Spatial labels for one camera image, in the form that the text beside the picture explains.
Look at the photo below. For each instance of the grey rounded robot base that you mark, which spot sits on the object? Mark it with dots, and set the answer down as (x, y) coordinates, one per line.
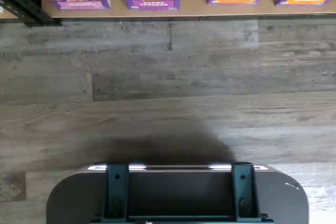
(76, 197)

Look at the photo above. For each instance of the teal metal bracket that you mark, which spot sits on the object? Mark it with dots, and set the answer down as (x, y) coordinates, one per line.
(116, 190)
(244, 190)

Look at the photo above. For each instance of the black metal shelf frame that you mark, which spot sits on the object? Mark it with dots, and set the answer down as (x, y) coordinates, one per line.
(23, 1)

